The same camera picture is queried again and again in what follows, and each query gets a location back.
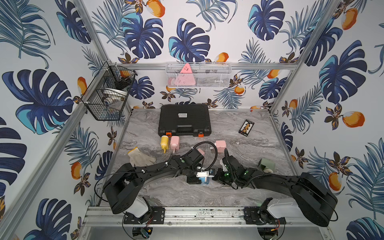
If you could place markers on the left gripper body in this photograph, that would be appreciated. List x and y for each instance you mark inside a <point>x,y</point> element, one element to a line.
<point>194,179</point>

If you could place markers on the black plastic tool case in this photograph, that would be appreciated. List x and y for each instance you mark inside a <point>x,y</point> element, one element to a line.
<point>185,120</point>

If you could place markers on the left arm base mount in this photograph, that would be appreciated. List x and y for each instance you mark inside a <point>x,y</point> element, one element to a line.
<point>140,213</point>

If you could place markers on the white wire mesh basket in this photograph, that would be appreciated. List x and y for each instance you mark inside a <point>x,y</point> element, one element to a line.
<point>207,75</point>

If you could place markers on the white work glove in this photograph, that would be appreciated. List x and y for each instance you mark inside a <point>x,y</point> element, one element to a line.
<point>139,159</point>

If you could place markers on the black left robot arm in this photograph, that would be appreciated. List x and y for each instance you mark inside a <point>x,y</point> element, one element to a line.
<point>122,187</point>

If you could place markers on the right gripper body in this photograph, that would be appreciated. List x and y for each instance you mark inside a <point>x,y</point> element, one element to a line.
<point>224,177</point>

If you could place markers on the black wire basket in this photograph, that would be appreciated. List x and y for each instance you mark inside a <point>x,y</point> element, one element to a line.
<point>107,96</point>

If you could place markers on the yellow pencil sharpener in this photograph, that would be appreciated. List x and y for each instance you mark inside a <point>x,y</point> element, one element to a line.
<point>164,143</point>

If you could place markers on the aluminium front rail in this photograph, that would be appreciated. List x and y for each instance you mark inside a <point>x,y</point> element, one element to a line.
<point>192,217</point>

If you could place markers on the pink triangular object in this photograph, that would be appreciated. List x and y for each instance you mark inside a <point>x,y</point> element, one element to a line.
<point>186,77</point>

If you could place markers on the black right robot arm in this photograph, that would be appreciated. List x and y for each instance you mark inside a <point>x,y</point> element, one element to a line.
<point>316,202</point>

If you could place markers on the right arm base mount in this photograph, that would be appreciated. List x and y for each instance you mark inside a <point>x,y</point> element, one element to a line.
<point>264,214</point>

